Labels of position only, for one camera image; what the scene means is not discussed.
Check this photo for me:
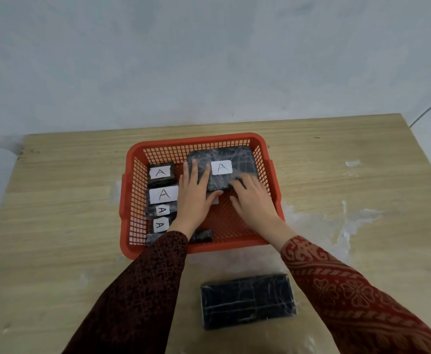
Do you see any person's left hand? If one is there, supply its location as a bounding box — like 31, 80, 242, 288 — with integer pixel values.
168, 159, 224, 241

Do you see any person's right hand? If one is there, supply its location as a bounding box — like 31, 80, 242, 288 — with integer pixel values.
229, 173, 283, 241

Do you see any large black labelled package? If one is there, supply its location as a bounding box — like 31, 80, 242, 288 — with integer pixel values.
186, 145, 259, 192

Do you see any person's left forearm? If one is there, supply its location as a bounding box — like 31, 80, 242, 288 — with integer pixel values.
61, 222, 189, 354

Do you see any person's right forearm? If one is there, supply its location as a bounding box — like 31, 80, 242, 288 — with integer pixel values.
261, 220, 431, 354

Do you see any red plastic mesh basket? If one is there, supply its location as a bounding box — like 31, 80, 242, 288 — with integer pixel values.
119, 133, 285, 261

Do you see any small square black labelled package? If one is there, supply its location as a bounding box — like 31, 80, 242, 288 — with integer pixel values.
148, 162, 175, 188

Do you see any medium black labelled package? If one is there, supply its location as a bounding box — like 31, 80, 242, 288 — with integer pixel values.
146, 185, 179, 206

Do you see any flat black wrapped package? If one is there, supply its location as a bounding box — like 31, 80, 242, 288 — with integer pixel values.
145, 229, 213, 247

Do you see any large black unlabelled wrapped package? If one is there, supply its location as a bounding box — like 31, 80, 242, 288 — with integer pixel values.
200, 273, 297, 331

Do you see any grey cable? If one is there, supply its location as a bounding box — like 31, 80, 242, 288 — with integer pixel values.
409, 91, 431, 129

